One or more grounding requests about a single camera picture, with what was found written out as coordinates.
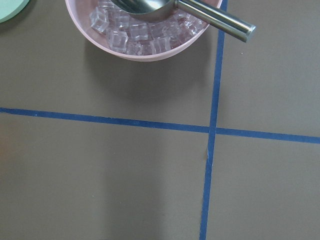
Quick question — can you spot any light green plate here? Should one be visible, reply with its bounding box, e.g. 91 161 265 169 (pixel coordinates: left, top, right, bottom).
0 0 30 23

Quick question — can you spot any clear plastic ice cube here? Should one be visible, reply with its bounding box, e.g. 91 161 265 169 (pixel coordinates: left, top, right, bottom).
129 23 149 41
108 30 129 53
89 7 110 34
150 37 171 55

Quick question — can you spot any pink bowl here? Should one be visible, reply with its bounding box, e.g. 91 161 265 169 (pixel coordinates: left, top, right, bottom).
65 0 209 62

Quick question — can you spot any metal ice scoop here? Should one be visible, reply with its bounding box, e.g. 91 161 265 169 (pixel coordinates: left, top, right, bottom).
113 0 256 43

